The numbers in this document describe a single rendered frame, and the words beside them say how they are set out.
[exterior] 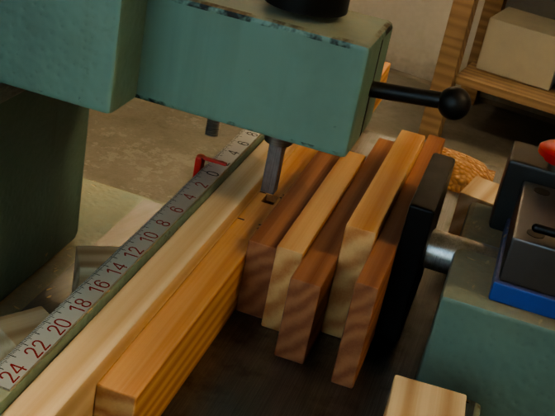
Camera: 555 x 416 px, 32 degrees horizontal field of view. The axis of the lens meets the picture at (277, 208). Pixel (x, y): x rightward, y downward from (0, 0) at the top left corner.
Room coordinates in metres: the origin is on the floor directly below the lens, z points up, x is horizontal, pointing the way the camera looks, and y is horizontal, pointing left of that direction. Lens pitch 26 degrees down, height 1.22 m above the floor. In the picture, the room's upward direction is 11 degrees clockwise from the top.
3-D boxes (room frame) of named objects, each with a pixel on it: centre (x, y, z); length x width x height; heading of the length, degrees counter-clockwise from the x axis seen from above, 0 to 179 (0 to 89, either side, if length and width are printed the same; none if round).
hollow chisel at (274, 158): (0.57, 0.01, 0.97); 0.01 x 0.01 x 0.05; 78
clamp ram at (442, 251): (0.52, -0.12, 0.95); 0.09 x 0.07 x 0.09; 168
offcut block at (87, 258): (0.62, 0.12, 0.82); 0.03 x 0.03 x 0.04; 21
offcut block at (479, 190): (0.66, -0.15, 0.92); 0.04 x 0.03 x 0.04; 157
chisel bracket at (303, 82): (0.57, 0.03, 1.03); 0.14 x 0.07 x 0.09; 78
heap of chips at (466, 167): (0.78, -0.13, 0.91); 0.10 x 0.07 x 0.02; 78
